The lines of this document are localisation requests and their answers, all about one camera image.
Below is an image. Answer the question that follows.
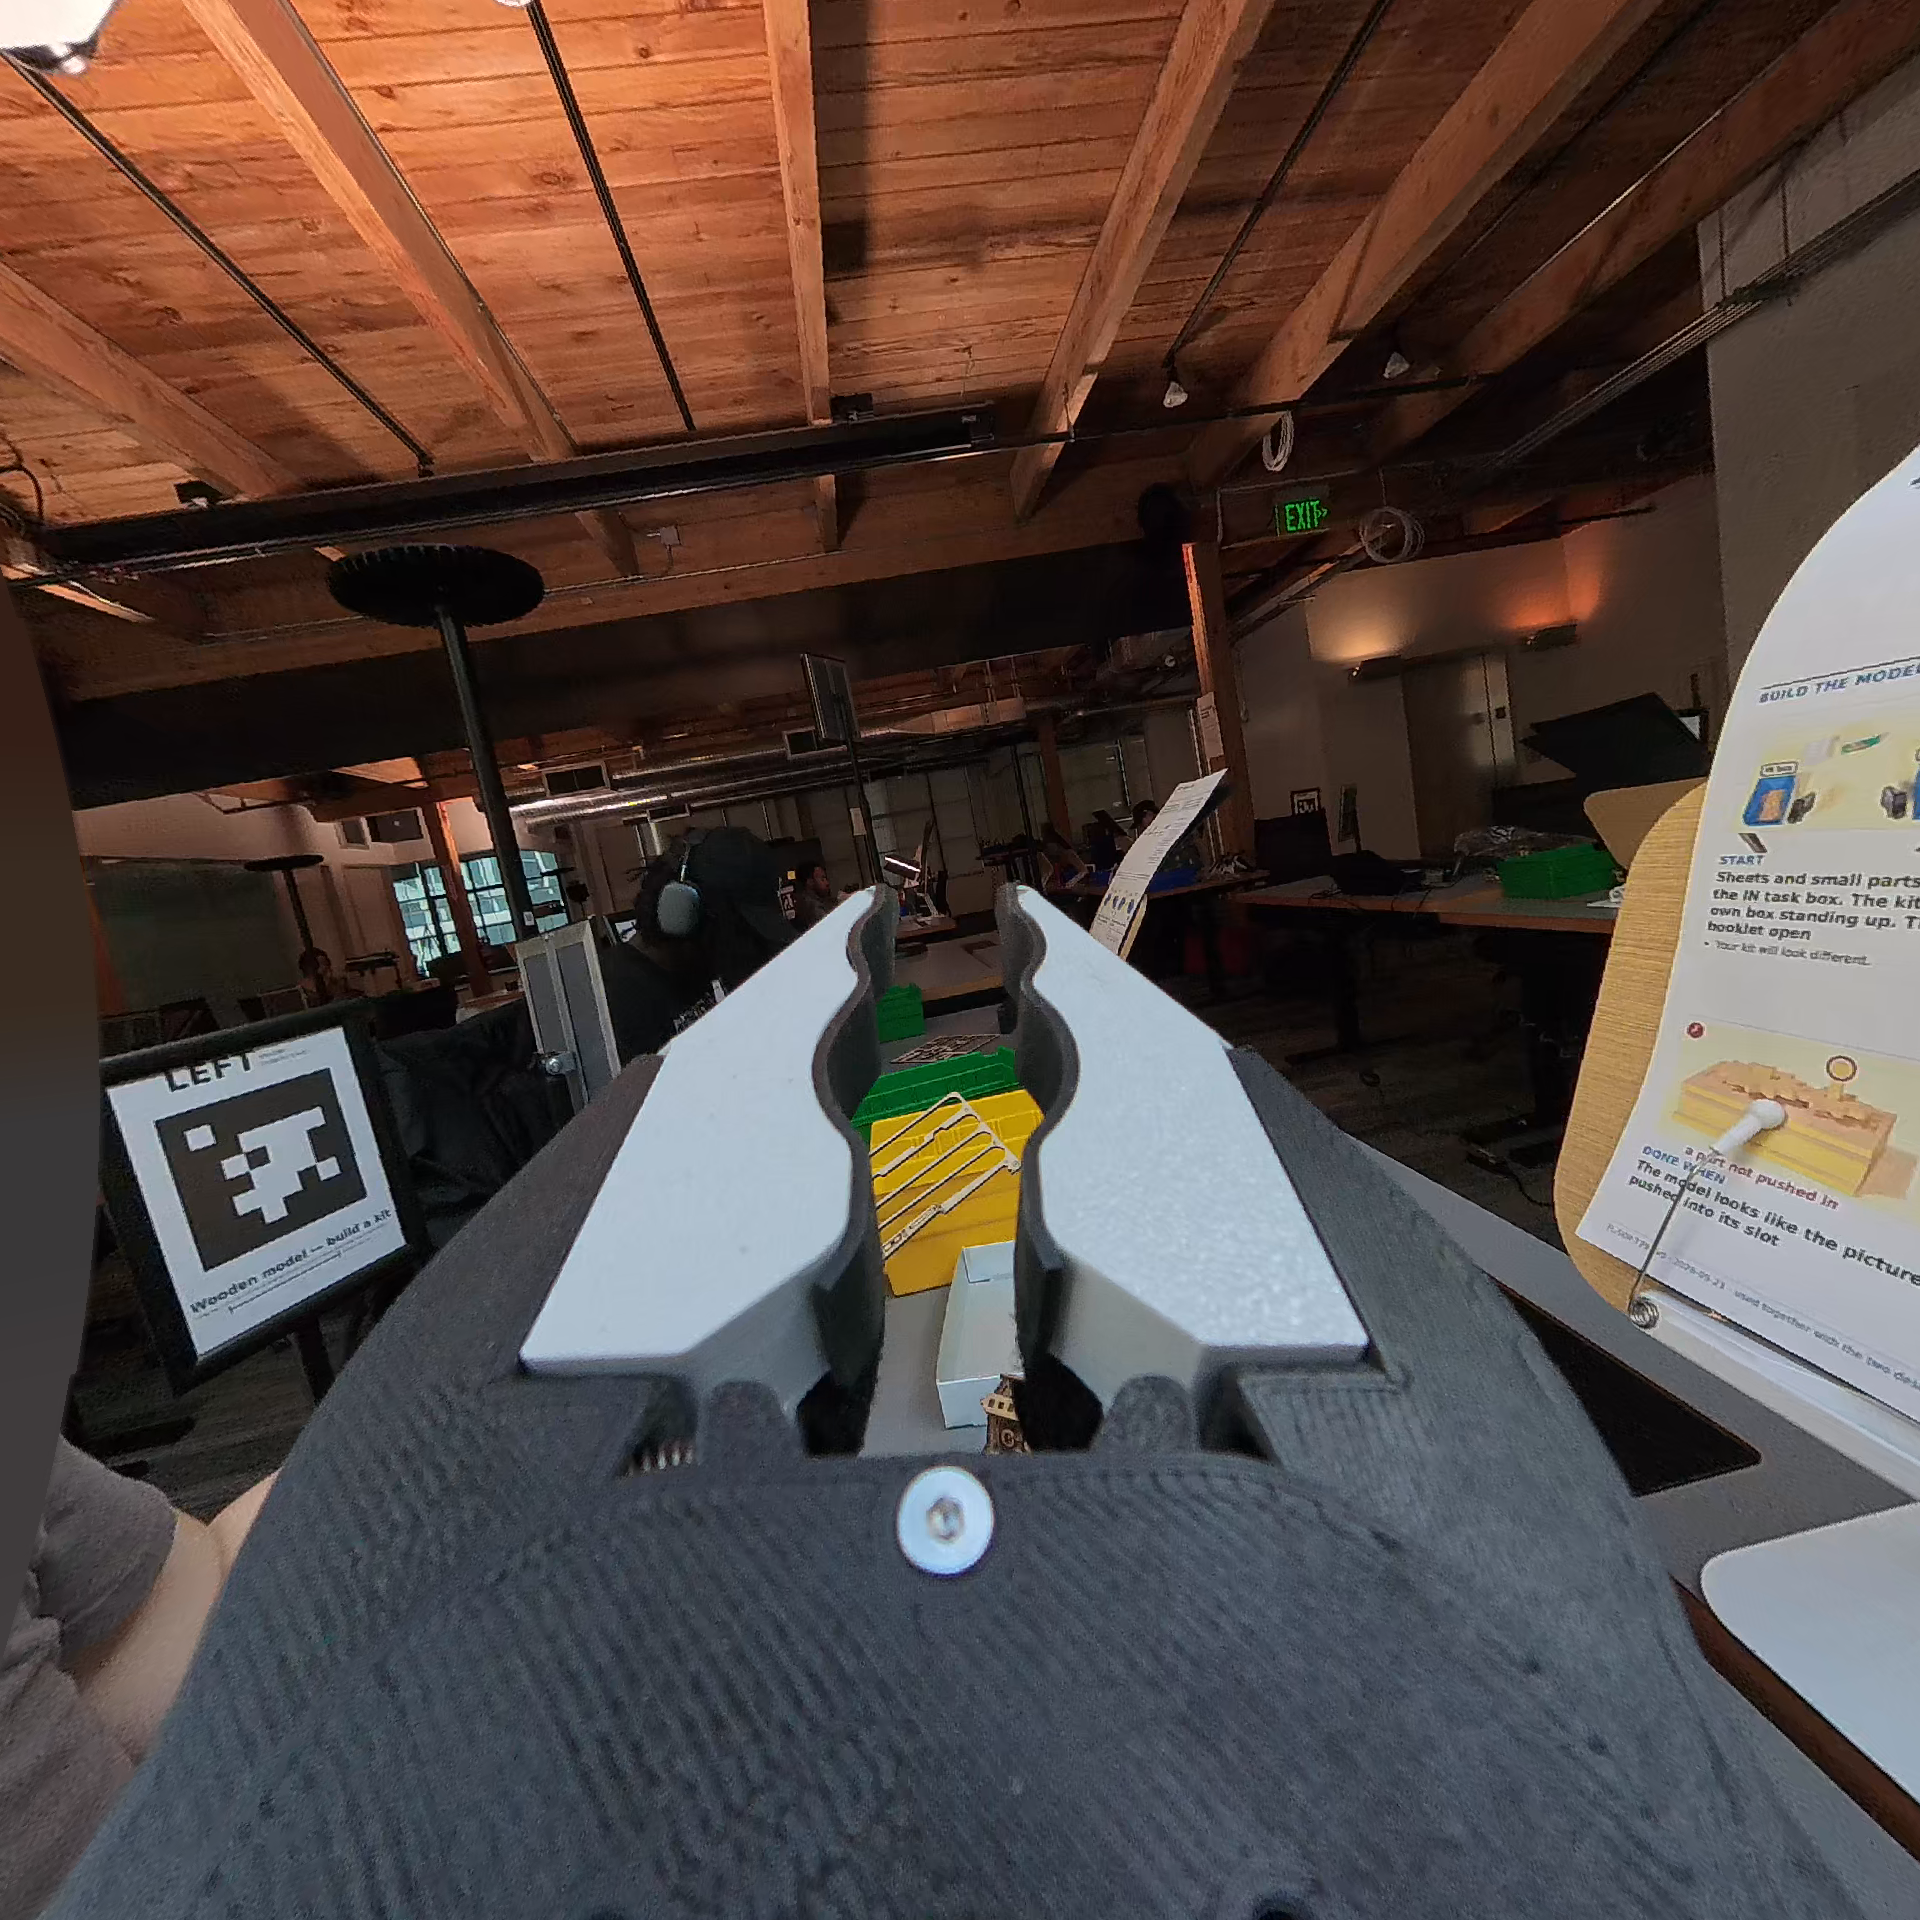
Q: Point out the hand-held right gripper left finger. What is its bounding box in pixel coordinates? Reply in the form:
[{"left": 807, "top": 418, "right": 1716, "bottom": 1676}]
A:
[{"left": 516, "top": 885, "right": 903, "bottom": 1449}]

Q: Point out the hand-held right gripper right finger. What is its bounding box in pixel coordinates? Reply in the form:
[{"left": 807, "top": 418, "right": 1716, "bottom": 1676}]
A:
[{"left": 994, "top": 882, "right": 1375, "bottom": 1449}]

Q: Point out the yellow plastic bin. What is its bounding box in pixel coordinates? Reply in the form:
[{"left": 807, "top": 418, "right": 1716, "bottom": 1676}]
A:
[{"left": 867, "top": 1088, "right": 1046, "bottom": 1300}]

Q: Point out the person's left forearm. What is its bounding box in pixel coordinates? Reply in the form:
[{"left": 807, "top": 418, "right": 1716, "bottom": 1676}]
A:
[{"left": 76, "top": 1472, "right": 290, "bottom": 1818}]

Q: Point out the laser-cut wooden parts sheet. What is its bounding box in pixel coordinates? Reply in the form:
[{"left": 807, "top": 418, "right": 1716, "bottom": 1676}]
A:
[{"left": 872, "top": 1092, "right": 1024, "bottom": 1250}]

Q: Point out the grey metal panel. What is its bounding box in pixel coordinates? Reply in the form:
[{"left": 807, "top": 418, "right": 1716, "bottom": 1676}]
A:
[{"left": 516, "top": 919, "right": 621, "bottom": 1120}]

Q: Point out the white cardboard box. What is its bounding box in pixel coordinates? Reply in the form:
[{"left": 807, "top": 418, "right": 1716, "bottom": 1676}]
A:
[{"left": 934, "top": 1240, "right": 1038, "bottom": 1431}]

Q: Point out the black round-topped pole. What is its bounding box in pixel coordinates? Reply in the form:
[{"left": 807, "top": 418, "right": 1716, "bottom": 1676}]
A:
[
  {"left": 326, "top": 543, "right": 548, "bottom": 940},
  {"left": 240, "top": 853, "right": 326, "bottom": 951}
]

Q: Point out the printed instruction sheet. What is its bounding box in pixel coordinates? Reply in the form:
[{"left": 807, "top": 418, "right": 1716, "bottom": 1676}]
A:
[
  {"left": 1087, "top": 767, "right": 1230, "bottom": 961},
  {"left": 1575, "top": 441, "right": 1920, "bottom": 1420}
]

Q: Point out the long wooden table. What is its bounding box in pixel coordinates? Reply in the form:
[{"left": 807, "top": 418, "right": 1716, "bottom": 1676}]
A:
[{"left": 1228, "top": 871, "right": 1623, "bottom": 1086}]

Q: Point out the wooden clipboard stand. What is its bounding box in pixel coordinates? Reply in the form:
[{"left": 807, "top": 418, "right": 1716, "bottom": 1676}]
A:
[{"left": 1555, "top": 776, "right": 1714, "bottom": 1311}]

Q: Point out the white board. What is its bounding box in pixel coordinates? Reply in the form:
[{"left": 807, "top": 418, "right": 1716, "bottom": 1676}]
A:
[{"left": 1701, "top": 1498, "right": 1920, "bottom": 1809}]

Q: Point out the black ceiling rail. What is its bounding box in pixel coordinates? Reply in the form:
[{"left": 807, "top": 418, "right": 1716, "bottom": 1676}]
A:
[{"left": 40, "top": 412, "right": 999, "bottom": 569}]

